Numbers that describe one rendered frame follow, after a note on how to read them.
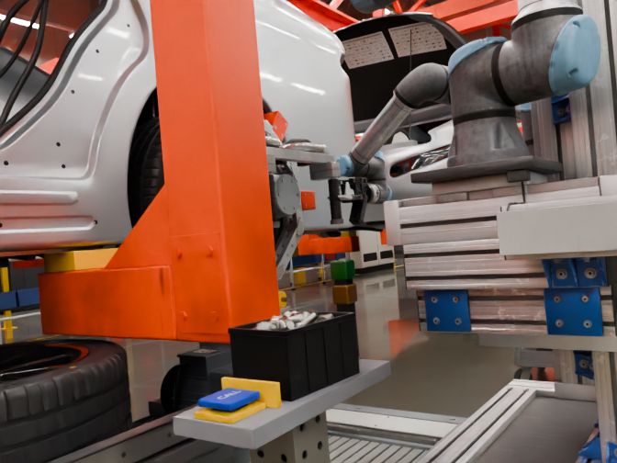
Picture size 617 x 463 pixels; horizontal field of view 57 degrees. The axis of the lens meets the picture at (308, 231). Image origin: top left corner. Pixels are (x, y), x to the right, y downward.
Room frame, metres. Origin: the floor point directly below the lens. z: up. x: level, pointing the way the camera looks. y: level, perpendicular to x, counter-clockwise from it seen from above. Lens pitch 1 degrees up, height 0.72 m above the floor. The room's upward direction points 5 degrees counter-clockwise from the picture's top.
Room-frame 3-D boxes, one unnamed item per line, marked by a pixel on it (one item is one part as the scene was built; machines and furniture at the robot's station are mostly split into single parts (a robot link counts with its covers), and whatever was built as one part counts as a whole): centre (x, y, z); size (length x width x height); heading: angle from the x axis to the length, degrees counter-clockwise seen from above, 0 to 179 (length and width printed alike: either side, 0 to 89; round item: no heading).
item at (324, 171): (1.86, -0.07, 0.93); 0.09 x 0.05 x 0.05; 55
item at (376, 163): (2.08, -0.25, 0.95); 0.11 x 0.08 x 0.11; 133
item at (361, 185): (1.96, -0.18, 0.86); 0.12 x 0.08 x 0.09; 145
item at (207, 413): (0.89, 0.15, 0.46); 0.08 x 0.08 x 0.01; 55
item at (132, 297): (1.41, 0.46, 0.69); 0.52 x 0.17 x 0.35; 55
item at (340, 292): (1.19, -0.06, 0.59); 0.04 x 0.04 x 0.04; 55
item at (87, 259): (1.51, 0.60, 0.71); 0.14 x 0.14 x 0.05; 55
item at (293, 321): (1.04, 0.04, 0.51); 0.20 x 0.14 x 0.13; 140
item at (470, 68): (1.08, -0.36, 0.98); 0.13 x 0.12 x 0.14; 40
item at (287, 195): (1.80, 0.14, 0.85); 0.21 x 0.14 x 0.14; 55
